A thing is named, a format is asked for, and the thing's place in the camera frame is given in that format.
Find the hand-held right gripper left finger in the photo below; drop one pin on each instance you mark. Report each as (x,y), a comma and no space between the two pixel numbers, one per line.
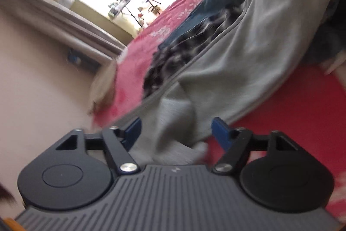
(134,128)

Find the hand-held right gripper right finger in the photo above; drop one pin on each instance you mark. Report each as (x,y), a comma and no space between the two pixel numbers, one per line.
(220,131)

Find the grey sweatpants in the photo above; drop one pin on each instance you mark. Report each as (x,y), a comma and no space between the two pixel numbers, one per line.
(256,44)

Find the brown paper bag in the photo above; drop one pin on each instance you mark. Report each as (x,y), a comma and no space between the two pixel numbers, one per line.
(100,87)

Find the pink floral blanket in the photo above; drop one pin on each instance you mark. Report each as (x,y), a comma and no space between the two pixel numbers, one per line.
(297,117)

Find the black white plaid shirt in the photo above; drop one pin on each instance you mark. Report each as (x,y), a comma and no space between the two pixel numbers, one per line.
(175,57)

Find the small blue box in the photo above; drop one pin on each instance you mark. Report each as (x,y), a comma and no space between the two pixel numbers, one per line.
(77,59)

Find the dark blue jeans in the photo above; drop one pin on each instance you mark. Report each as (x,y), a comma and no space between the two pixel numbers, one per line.
(213,6)

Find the metal folding stand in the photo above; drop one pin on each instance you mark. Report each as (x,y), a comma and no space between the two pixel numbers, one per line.
(129,1)

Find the grey window ledge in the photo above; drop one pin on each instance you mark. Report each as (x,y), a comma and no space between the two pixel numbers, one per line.
(54,22)

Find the cream cabinet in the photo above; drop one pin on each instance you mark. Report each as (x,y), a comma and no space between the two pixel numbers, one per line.
(78,6)

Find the dark cloth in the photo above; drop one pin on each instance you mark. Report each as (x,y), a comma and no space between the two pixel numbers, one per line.
(335,20)

